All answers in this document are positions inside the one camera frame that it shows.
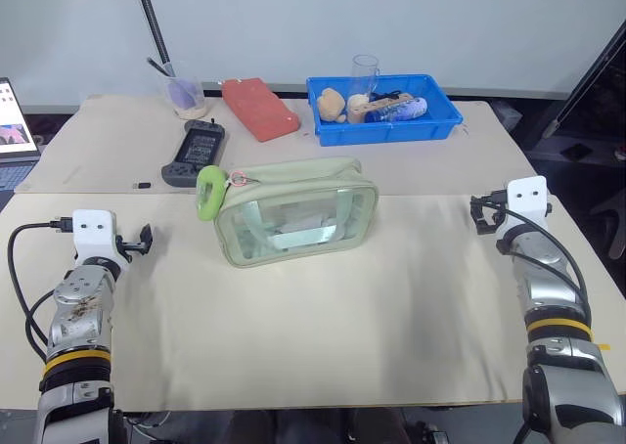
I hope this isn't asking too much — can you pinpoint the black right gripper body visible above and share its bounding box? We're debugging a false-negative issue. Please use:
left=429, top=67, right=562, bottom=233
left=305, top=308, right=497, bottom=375
left=483, top=190, right=511, bottom=232

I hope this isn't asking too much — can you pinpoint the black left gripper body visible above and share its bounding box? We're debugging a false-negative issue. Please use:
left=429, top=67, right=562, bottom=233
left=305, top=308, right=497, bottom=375
left=115, top=235, right=143, bottom=265

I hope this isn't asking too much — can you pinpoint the light green transparent pouch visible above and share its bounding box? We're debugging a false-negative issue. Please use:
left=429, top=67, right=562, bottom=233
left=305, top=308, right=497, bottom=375
left=212, top=155, right=380, bottom=270

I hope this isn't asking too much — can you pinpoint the grey handheld game controller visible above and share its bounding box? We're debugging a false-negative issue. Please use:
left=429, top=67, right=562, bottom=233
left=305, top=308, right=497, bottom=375
left=160, top=117, right=228, bottom=189

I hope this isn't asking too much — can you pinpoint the blue plastic bin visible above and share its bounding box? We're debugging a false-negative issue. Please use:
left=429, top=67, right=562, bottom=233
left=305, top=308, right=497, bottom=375
left=305, top=73, right=465, bottom=148

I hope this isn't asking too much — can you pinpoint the black chair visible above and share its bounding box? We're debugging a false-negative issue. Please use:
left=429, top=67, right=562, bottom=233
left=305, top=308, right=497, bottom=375
left=588, top=168, right=626, bottom=260

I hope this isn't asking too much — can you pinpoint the blue purple bottle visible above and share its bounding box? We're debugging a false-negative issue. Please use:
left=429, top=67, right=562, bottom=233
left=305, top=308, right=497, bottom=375
left=365, top=97, right=428, bottom=123

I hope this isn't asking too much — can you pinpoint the clear plastic cup with utensil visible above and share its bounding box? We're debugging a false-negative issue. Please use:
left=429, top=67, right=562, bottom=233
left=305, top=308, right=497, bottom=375
left=162, top=61, right=207, bottom=120

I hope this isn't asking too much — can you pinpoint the wooden piece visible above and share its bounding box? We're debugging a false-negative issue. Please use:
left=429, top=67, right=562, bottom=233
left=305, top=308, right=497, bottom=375
left=360, top=93, right=415, bottom=116

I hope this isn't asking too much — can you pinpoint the purple object in beaker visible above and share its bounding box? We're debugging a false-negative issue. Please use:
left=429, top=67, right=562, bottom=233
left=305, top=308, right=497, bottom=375
left=166, top=77, right=202, bottom=110

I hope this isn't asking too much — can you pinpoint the beige plush toy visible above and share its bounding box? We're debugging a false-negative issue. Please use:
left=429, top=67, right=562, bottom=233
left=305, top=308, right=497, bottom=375
left=345, top=93, right=374, bottom=124

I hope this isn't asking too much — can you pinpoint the black panel with stand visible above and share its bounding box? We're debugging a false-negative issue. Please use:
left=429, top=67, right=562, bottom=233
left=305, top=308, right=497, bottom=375
left=544, top=20, right=626, bottom=141

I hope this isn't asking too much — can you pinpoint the red brick-shaped block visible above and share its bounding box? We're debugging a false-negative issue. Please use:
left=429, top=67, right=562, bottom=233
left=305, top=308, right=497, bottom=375
left=220, top=76, right=301, bottom=144

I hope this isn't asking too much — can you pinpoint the open laptop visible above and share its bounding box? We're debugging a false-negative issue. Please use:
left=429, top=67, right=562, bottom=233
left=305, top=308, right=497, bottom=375
left=0, top=76, right=43, bottom=194

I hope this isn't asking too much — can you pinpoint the beige sponge toy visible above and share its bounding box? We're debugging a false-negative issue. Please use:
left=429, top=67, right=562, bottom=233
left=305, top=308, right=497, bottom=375
left=316, top=87, right=348, bottom=124

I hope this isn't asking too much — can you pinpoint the large beige table mat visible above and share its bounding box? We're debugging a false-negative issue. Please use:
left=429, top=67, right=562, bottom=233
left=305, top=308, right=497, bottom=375
left=0, top=191, right=626, bottom=412

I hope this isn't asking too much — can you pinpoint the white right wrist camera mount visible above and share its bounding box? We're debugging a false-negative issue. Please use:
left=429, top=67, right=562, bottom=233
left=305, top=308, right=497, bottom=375
left=493, top=175, right=555, bottom=243

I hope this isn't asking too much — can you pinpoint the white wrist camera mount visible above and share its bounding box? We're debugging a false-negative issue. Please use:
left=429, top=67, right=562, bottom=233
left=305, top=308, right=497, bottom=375
left=493, top=175, right=555, bottom=243
left=71, top=208, right=133, bottom=275

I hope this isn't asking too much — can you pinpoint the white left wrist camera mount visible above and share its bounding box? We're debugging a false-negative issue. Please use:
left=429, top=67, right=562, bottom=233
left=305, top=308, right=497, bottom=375
left=71, top=208, right=133, bottom=275

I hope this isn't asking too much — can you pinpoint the green ring-shaped charm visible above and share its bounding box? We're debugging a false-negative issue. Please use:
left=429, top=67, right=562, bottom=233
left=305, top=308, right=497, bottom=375
left=196, top=165, right=229, bottom=222

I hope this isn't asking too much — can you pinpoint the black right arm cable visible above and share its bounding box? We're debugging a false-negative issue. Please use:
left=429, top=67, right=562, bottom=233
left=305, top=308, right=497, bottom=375
left=488, top=189, right=594, bottom=321

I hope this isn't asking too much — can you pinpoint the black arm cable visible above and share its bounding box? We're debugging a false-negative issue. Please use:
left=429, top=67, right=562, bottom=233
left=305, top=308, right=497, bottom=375
left=8, top=215, right=74, bottom=363
left=488, top=189, right=594, bottom=321

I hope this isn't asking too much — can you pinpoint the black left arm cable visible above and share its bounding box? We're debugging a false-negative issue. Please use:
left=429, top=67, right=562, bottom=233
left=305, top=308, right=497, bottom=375
left=8, top=215, right=74, bottom=363

